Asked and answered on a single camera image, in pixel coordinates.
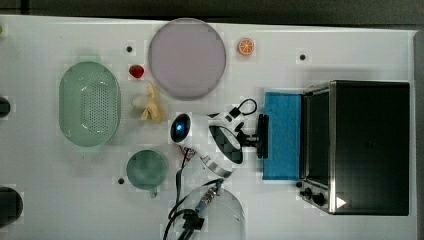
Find orange slice toy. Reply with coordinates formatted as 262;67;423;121
237;38;255;56

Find peeled banana toy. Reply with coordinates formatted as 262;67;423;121
132;82;164;123

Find green mug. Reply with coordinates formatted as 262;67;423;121
126;149;168;199

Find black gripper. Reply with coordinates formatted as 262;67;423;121
235;122;259;147

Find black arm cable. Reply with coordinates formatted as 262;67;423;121
162;98;258;240

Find red strawberry toy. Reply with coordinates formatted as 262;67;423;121
129;65;145;79

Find lavender round plate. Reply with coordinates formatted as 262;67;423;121
148;18;227;100

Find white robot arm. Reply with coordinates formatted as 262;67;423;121
170;112;262;178

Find black robot base lower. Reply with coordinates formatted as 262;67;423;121
0;187;23;228

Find black robot base upper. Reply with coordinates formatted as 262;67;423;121
0;97;11;118

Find green colander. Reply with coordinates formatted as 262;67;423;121
58;61;121;147

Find silver toaster oven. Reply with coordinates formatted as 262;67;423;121
256;79;411;217

